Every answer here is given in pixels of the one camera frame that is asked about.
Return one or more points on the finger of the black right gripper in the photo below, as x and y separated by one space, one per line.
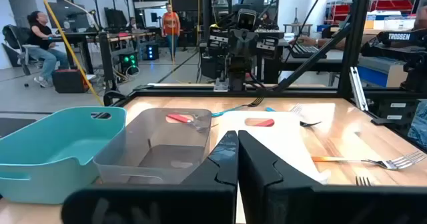
235 42
251 42

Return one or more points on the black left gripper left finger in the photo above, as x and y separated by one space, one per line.
213 197

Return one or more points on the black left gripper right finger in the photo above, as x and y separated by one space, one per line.
267 200

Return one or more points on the white plastic bin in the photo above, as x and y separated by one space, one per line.
290 140

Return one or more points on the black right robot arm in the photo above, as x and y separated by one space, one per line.
238 74

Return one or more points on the person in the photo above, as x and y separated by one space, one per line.
171 24
419 124
40 34

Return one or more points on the black keyboard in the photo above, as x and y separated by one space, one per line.
305 51

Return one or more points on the black computer tower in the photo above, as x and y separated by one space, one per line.
128 64
151 52

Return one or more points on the grey translucent plastic bin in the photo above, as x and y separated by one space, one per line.
156 140

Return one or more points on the wooden table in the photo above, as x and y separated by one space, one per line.
133 36

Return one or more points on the red storage rack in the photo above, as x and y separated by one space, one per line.
340 10

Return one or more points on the black computer monitor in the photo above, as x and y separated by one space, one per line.
115 17
66 15

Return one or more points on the silver metal strip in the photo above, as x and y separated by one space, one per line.
357 87

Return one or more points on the blue and tan box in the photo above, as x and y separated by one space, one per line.
377 75

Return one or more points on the black desk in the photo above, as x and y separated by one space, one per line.
76 36

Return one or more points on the black box with orange trim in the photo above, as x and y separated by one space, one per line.
68 82

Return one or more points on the teal plastic bin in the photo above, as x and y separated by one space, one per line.
50 157

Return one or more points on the black office chair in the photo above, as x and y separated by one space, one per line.
13 37

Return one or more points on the black mat with hazard stripes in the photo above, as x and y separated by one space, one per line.
13 125

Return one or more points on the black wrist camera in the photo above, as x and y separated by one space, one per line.
246 19

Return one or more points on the black aluminium table frame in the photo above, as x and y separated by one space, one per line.
300 93

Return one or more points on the black frame foot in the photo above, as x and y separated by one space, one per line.
111 97

